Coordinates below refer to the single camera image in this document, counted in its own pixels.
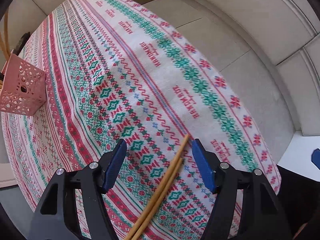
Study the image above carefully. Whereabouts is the patterned woven tablecloth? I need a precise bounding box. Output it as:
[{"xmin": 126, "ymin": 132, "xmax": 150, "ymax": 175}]
[{"xmin": 2, "ymin": 0, "xmax": 281, "ymax": 238}]

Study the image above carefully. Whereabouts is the pink perforated utensil holder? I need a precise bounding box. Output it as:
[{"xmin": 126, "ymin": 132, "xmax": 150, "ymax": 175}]
[{"xmin": 1, "ymin": 54, "xmax": 46, "ymax": 116}]

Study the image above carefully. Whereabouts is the dark wicker trash bin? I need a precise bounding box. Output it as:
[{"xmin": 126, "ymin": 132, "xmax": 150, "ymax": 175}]
[{"xmin": 13, "ymin": 32, "xmax": 30, "ymax": 55}]

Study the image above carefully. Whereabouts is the long bamboo chopstick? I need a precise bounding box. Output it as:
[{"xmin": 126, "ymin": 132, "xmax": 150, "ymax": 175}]
[{"xmin": 0, "ymin": 9, "xmax": 11, "ymax": 61}]

